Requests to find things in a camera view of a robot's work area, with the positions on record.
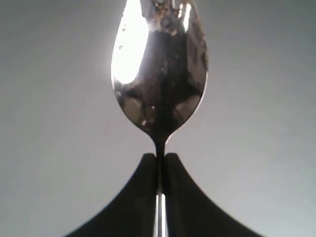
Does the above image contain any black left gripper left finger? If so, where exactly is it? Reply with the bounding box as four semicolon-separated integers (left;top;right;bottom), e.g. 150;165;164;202
67;153;158;237

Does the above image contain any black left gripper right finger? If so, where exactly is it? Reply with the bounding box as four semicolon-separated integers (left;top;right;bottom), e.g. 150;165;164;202
164;153;260;237

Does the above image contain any stainless steel spork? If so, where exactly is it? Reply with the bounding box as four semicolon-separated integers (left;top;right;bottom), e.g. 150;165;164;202
110;0;209;237

